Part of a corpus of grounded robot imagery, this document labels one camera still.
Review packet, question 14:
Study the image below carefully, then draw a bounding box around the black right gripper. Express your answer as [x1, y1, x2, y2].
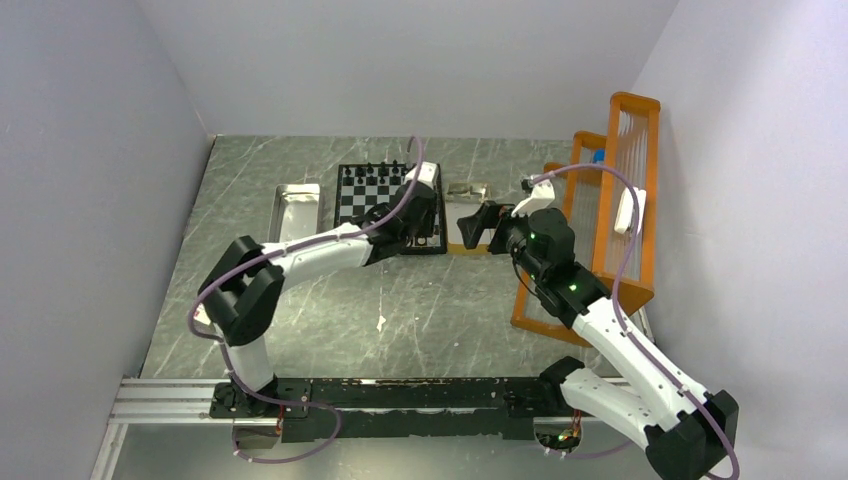
[456, 199, 545, 283]

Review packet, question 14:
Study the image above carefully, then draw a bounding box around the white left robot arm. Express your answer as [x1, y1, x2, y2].
[190, 183, 437, 416]

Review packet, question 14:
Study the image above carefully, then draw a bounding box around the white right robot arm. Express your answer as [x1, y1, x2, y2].
[457, 201, 739, 479]

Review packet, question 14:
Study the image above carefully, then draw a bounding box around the yellow tray of white pieces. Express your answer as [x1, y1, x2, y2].
[445, 182, 494, 255]

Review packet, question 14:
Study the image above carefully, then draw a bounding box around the black white chess board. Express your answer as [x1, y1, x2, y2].
[333, 164, 447, 255]

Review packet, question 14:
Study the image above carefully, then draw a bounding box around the silver metal tray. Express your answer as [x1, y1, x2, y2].
[268, 183, 322, 243]

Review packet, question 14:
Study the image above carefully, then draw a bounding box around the orange wooden rack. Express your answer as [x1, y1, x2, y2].
[510, 91, 662, 349]

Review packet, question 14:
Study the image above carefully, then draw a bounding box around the white clip object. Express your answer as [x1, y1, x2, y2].
[613, 187, 647, 235]

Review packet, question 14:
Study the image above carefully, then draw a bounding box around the small white red box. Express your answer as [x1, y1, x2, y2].
[193, 305, 211, 327]

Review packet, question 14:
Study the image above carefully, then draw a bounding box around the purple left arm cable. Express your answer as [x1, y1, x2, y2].
[187, 135, 425, 405]

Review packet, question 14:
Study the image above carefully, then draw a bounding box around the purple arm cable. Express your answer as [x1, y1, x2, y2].
[523, 163, 742, 480]
[187, 135, 425, 405]

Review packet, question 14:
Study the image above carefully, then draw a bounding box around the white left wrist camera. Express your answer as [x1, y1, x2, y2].
[404, 161, 439, 191]

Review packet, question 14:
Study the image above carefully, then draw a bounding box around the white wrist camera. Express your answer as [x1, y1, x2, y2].
[404, 161, 439, 191]
[510, 176, 556, 218]

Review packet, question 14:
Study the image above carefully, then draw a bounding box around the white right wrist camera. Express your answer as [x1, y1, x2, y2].
[510, 176, 556, 218]

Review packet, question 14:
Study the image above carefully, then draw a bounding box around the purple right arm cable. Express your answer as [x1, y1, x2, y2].
[523, 163, 742, 480]

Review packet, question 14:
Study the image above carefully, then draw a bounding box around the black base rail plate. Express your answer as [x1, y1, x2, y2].
[208, 377, 573, 443]

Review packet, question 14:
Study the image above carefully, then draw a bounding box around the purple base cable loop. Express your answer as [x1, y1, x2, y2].
[230, 400, 343, 464]

